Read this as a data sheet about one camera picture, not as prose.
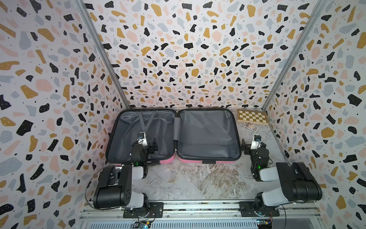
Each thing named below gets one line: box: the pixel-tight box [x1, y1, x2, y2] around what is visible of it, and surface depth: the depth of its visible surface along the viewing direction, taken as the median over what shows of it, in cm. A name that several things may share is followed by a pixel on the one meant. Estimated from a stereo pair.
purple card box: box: [244, 121, 259, 133], surface depth 112 cm
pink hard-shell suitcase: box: [105, 108, 243, 166], surface depth 101 cm
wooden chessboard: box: [236, 108, 269, 126], surface depth 115 cm
